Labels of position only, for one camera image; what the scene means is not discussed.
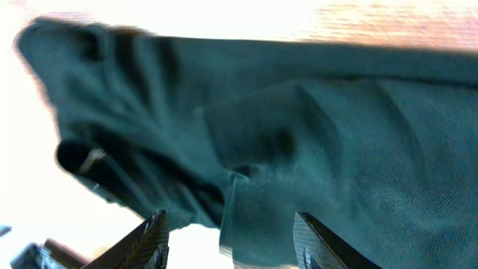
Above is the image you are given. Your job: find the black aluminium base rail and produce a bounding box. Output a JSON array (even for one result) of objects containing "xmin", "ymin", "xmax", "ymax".
[{"xmin": 1, "ymin": 238, "xmax": 90, "ymax": 269}]

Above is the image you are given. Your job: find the black t-shirt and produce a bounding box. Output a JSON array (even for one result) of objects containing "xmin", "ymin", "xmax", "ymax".
[{"xmin": 16, "ymin": 19, "xmax": 477, "ymax": 268}]

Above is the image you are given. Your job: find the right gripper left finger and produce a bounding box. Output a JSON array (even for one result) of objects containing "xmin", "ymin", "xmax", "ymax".
[{"xmin": 82, "ymin": 210, "xmax": 169, "ymax": 269}]

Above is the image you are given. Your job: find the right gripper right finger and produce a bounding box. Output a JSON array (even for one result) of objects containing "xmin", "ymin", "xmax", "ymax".
[{"xmin": 293, "ymin": 211, "xmax": 380, "ymax": 269}]

